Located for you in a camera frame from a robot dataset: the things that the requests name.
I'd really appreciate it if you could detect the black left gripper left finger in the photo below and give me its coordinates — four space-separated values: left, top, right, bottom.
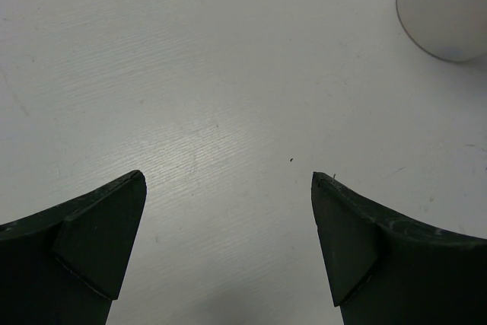
1 170 147 324

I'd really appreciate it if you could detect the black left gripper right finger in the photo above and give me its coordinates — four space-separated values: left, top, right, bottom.
311 172 486 324

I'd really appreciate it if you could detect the white bin with black rim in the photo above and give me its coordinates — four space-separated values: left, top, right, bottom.
396 0 486 62

